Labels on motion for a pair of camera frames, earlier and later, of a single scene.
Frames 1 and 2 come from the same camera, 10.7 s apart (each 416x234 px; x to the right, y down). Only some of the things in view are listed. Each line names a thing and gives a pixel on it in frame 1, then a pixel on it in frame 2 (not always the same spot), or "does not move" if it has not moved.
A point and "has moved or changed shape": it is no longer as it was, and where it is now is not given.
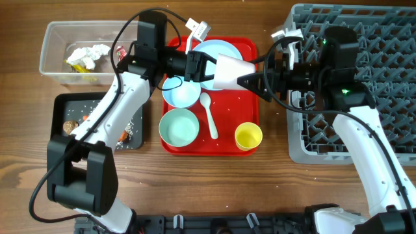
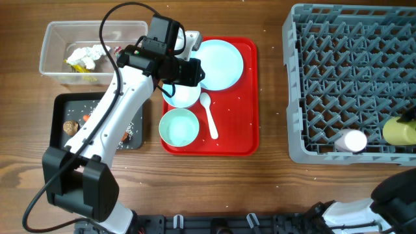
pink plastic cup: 228,69 has moved or changed shape
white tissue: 87,55 does not move
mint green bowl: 179,127 does not move
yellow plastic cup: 247,136 -> 399,133
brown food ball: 68,126 does not move
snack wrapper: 121,52 does not move
